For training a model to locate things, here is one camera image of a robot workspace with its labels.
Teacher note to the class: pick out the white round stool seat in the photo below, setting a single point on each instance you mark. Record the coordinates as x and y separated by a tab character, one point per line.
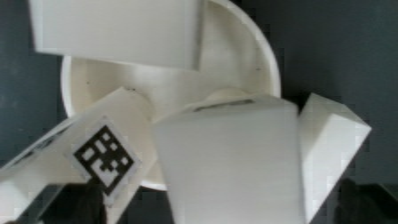
237	69

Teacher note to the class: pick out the white stool leg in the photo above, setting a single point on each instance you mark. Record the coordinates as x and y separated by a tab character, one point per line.
97	149
136	31
255	154

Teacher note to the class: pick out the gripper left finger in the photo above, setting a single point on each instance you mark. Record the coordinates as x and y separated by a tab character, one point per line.
69	204

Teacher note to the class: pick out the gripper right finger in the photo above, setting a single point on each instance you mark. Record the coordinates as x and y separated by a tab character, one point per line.
367	203

